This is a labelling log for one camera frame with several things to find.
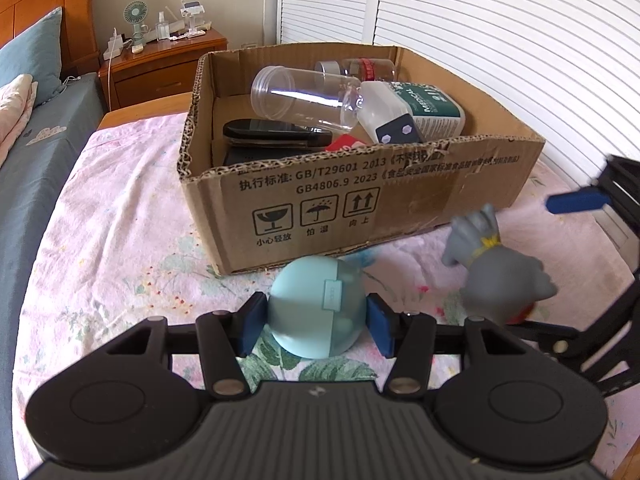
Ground light blue egg-shaped case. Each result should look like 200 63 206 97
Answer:
268 256 369 360

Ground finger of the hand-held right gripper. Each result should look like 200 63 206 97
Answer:
545 154 640 242
511 266 640 399

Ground white green plastic bottle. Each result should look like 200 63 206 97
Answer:
356 80 467 144

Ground clear plastic cup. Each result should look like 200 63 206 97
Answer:
250 66 364 131

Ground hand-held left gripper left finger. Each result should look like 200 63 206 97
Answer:
105 292 268 401

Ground white phone stand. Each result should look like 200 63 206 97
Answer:
177 0 209 36

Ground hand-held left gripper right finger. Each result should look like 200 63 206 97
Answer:
366 294 539 401

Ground cardboard box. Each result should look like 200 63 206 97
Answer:
176 46 546 277

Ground large blue pillow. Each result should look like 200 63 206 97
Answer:
0 6 66 109

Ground grey toy figure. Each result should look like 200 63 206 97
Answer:
441 204 559 324

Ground small green desk fan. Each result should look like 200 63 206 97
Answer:
122 1 150 41

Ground white power strip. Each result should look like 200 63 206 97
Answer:
103 30 131 61

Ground white power cable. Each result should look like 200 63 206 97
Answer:
97 57 116 111

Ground wooden bed headboard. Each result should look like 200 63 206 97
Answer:
0 0 99 74

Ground wooden nightstand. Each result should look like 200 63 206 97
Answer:
97 27 231 111

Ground blue bed sheet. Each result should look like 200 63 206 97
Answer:
0 72 109 461

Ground wooden bed side rail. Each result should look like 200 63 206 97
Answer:
94 104 194 134

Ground floral pink bed blanket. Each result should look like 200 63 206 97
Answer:
12 112 640 462

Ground clear bottle of gold capsules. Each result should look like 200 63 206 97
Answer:
315 57 397 84

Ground pink folded quilt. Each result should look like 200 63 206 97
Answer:
0 74 39 167

